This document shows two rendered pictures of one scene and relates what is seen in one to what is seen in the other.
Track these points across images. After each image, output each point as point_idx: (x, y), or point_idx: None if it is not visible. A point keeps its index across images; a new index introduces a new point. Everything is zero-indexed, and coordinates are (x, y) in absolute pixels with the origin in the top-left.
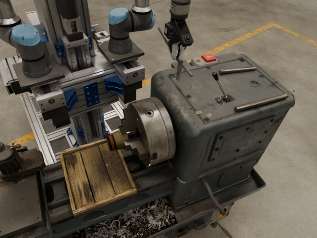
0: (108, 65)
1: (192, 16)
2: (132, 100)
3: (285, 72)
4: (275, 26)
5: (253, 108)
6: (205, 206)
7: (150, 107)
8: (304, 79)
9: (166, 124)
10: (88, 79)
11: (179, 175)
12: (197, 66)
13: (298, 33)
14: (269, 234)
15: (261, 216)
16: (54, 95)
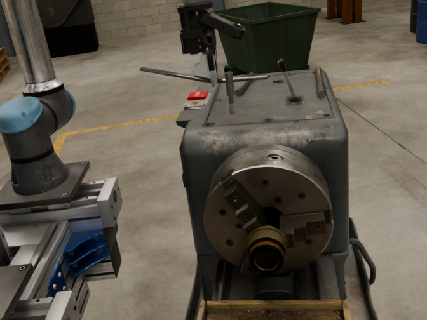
0: (45, 226)
1: None
2: (119, 264)
3: (150, 164)
4: (68, 134)
5: (325, 89)
6: (353, 294)
7: (263, 154)
8: (176, 155)
9: (301, 156)
10: (48, 264)
11: (336, 246)
12: (206, 105)
13: (104, 125)
14: (380, 298)
15: None
16: (65, 305)
